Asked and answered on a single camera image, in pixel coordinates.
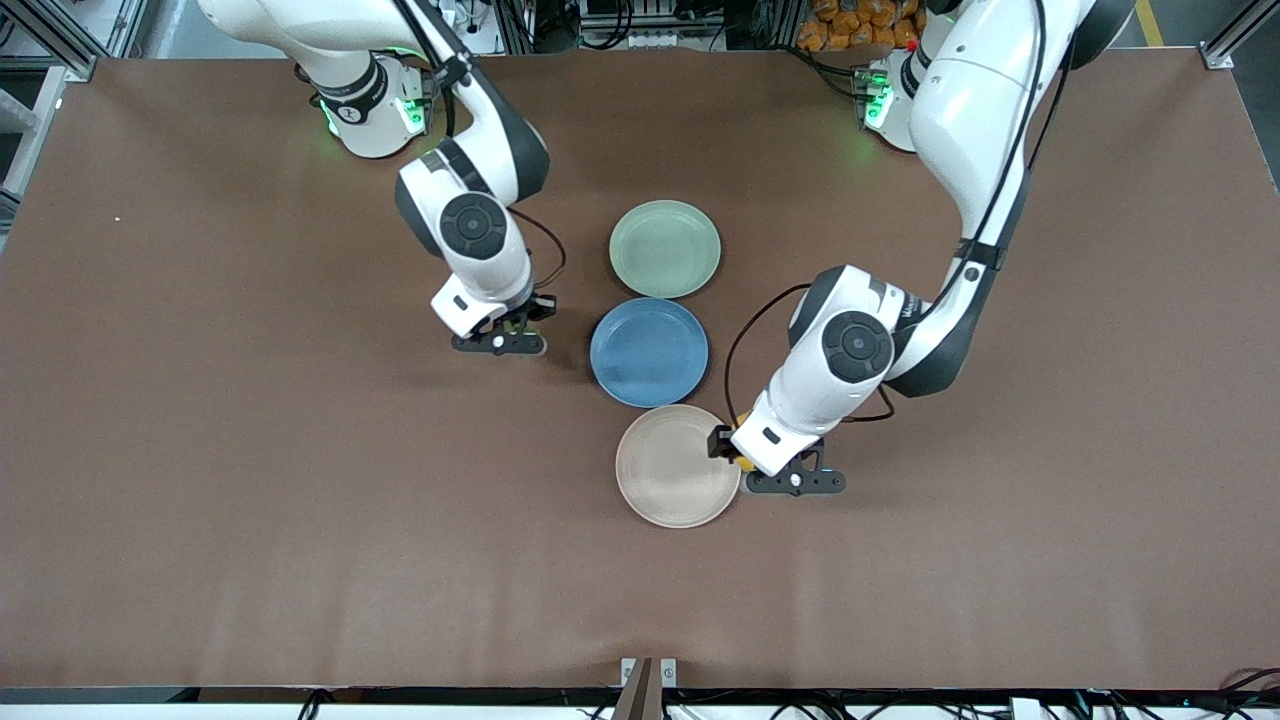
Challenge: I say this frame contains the orange items in crate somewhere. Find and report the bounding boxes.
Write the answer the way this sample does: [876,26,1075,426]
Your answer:
[797,0,931,51]

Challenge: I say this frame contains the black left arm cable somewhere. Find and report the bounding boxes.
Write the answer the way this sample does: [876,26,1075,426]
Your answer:
[724,283,896,426]

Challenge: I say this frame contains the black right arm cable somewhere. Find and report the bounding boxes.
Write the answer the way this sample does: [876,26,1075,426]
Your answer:
[508,207,568,293]

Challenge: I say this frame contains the silver camera mount bracket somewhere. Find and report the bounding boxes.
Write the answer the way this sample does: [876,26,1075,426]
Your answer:
[612,657,678,720]

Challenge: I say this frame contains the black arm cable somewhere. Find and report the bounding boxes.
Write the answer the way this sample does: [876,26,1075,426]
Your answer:
[508,207,568,293]
[724,283,896,426]

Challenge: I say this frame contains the light green plate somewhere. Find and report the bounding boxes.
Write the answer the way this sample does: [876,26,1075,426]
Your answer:
[609,200,722,300]

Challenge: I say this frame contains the aluminium frame profile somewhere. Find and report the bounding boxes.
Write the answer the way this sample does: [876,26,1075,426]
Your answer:
[0,0,151,81]

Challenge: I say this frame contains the blue plate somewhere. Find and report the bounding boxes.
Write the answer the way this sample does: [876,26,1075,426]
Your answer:
[589,297,710,409]

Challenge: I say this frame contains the aluminium equipment rack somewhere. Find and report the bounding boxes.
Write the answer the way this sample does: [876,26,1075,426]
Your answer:
[495,0,801,53]

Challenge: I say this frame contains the beige plate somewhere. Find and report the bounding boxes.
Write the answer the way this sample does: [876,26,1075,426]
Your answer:
[615,404,742,529]

